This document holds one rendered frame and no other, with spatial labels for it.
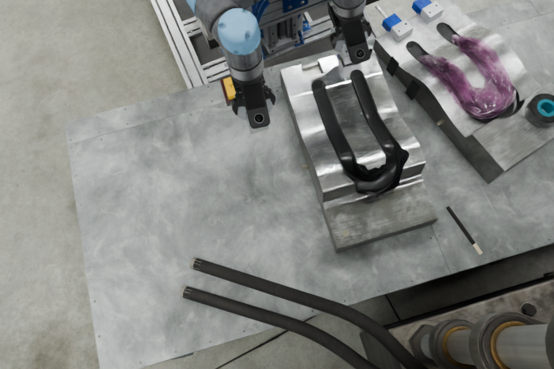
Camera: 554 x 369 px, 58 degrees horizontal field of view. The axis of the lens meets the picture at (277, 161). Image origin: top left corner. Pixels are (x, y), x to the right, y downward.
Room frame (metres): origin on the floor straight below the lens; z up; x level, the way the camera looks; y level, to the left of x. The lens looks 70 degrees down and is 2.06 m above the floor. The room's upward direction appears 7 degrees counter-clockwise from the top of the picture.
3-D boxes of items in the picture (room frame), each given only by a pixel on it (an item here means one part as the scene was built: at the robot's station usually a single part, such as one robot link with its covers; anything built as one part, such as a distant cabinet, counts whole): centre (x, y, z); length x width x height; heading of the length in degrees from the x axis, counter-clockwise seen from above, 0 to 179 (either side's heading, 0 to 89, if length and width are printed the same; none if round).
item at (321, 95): (0.48, -0.21, 0.92); 0.35 x 0.16 x 0.09; 9
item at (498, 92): (0.61, -0.54, 0.90); 0.26 x 0.18 x 0.08; 27
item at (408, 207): (0.47, -0.21, 0.87); 0.50 x 0.26 x 0.14; 9
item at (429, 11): (0.87, -0.47, 0.86); 0.13 x 0.05 x 0.05; 27
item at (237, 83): (0.56, 0.04, 1.09); 0.09 x 0.08 x 0.12; 9
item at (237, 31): (0.56, 0.04, 1.25); 0.09 x 0.08 x 0.11; 29
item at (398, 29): (0.82, -0.37, 0.86); 0.13 x 0.05 x 0.05; 27
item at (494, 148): (0.61, -0.55, 0.86); 0.50 x 0.26 x 0.11; 27
